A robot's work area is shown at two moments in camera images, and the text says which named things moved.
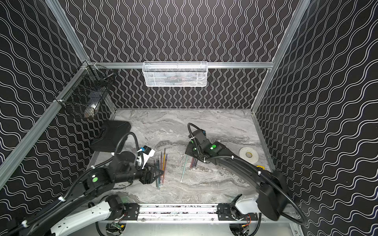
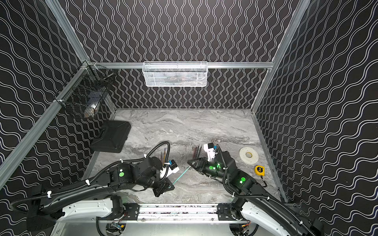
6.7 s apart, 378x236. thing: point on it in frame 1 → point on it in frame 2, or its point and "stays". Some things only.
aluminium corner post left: [57, 10] stays
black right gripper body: [191, 151] → [204, 166]
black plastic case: [110, 135] stays
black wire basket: [83, 93] stays
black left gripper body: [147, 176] → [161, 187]
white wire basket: [175, 73] stays
